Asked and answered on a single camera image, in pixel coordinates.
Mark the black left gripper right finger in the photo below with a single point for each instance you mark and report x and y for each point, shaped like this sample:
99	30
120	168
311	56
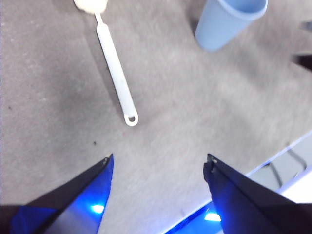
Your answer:
256	209

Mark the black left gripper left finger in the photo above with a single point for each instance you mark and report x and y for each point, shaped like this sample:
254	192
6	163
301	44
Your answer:
61	209

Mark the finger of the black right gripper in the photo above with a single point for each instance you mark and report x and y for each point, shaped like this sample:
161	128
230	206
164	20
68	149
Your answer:
304	62
307	25

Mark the blue ribbed plastic cup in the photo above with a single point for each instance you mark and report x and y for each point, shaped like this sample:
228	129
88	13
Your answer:
219	26

